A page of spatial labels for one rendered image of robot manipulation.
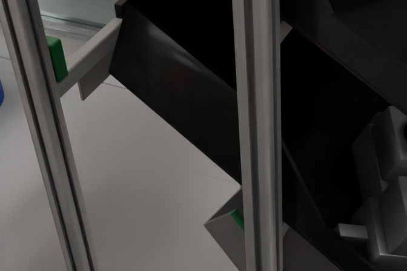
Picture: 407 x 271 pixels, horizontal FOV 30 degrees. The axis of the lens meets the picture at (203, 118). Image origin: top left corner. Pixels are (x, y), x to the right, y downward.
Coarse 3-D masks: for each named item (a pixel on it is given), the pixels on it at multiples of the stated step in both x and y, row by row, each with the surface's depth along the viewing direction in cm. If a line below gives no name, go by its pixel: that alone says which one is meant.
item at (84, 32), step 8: (48, 16) 149; (48, 24) 148; (56, 24) 147; (64, 24) 146; (72, 24) 145; (80, 24) 145; (48, 32) 149; (56, 32) 148; (64, 32) 147; (72, 32) 146; (80, 32) 145; (88, 32) 144; (96, 32) 143; (80, 40) 146; (88, 40) 145
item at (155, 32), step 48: (144, 0) 51; (192, 0) 59; (144, 48) 52; (192, 48) 59; (288, 48) 61; (144, 96) 54; (192, 96) 51; (288, 96) 59; (336, 96) 60; (288, 144) 56; (336, 144) 57; (288, 192) 50; (336, 192) 55; (336, 240) 50
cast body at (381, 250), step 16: (400, 176) 49; (384, 192) 50; (400, 192) 48; (368, 208) 51; (384, 208) 50; (400, 208) 48; (352, 224) 51; (368, 224) 51; (384, 224) 50; (400, 224) 48; (352, 240) 50; (368, 240) 50; (384, 240) 49; (400, 240) 47; (368, 256) 50; (384, 256) 49; (400, 256) 49
